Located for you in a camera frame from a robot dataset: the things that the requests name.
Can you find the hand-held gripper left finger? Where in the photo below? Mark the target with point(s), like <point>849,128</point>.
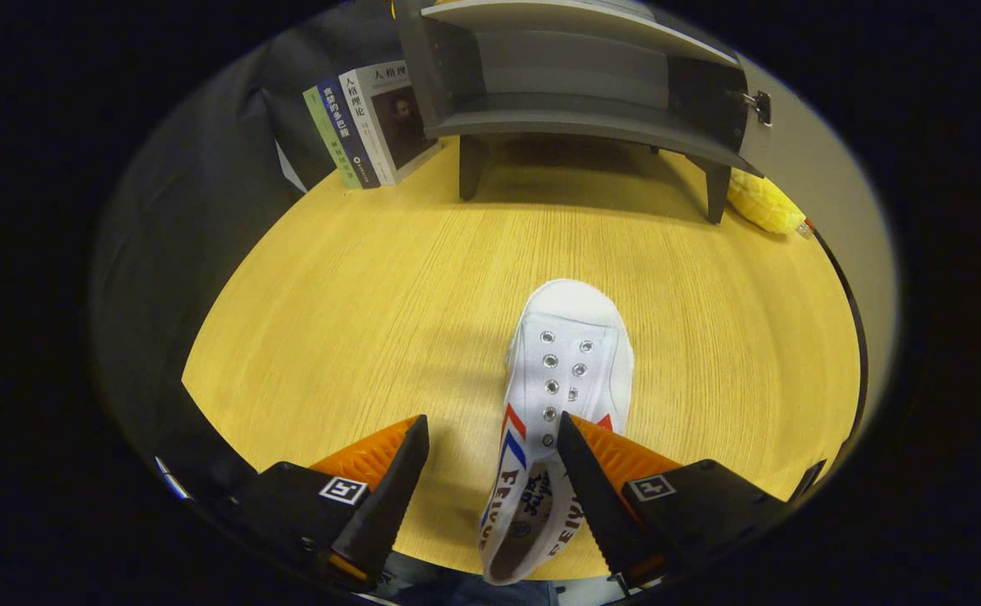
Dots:
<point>389,497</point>

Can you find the small red white bottle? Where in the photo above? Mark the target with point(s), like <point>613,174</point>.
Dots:
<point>807,227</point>

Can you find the white canvas shoe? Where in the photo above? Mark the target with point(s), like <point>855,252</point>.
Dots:
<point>570,320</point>

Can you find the blue book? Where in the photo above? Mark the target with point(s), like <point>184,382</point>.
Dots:
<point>345,135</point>

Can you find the white book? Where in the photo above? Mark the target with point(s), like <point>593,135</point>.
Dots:
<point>402,126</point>

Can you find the person's blue jeans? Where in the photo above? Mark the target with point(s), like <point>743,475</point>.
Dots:
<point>456,589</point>

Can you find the black backdrop cloth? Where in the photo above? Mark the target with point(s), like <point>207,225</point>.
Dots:
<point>187,210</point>

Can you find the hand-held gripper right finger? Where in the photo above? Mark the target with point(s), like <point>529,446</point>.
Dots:
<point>595,505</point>

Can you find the white paper sheet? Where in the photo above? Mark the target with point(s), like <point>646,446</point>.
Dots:
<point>288,168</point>

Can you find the dark grey shoe cabinet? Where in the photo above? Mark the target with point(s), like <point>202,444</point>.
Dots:
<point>574,118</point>

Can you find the yellow plush toy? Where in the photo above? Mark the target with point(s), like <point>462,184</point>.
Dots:
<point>764,206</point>

